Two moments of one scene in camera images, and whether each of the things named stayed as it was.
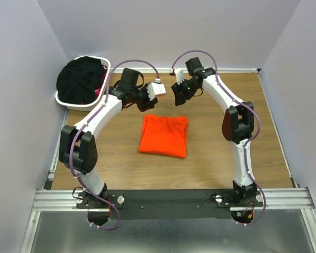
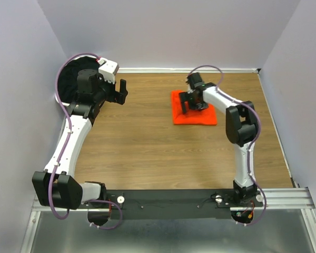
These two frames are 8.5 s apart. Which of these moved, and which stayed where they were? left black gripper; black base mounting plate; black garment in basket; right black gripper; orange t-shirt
Moved: right black gripper; orange t-shirt; left black gripper
Stayed: black garment in basket; black base mounting plate
